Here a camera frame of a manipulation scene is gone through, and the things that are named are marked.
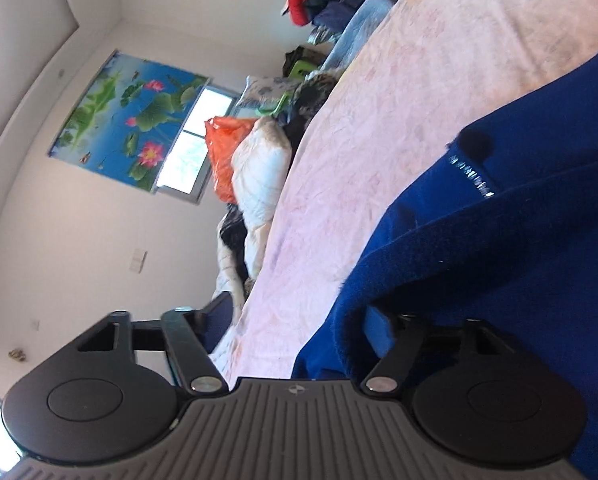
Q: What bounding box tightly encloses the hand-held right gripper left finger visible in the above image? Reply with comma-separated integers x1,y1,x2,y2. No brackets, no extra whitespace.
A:
76,291,236,396

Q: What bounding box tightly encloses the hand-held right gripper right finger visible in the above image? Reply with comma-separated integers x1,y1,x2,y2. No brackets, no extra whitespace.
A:
360,305,510,396

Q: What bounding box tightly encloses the blue knit sweater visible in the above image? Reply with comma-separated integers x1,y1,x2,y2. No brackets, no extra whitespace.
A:
291,30,598,480

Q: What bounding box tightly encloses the dark cloth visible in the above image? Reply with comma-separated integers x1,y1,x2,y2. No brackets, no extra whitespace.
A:
219,210,251,281

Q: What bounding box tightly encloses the white quilt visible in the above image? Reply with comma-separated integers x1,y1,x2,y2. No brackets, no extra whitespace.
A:
214,117,292,311

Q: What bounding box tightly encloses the orange plastic bag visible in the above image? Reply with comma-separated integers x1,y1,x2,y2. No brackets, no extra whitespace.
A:
204,116,257,206

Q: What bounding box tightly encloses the window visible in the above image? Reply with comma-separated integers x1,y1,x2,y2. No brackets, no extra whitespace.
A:
154,85,240,206

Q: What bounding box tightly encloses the pink floral bed sheet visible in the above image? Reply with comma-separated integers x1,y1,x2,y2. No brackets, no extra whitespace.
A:
211,0,598,381

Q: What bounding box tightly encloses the lotus print roller blind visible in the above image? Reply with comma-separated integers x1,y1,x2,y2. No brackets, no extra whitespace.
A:
46,50,212,193

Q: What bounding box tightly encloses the floral pillow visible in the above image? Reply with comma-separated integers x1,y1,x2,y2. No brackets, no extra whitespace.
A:
234,76,300,118

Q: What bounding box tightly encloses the leopard print cloth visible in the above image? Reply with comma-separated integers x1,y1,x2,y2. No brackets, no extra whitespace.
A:
291,72,337,126

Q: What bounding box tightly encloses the green plastic stool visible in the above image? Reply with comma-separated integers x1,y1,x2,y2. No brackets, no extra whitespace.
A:
259,60,320,116

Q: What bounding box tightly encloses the black bag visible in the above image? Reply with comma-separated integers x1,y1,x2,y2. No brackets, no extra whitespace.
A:
284,46,320,68

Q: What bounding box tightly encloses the light blue blanket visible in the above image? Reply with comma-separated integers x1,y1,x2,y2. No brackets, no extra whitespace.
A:
319,0,412,73

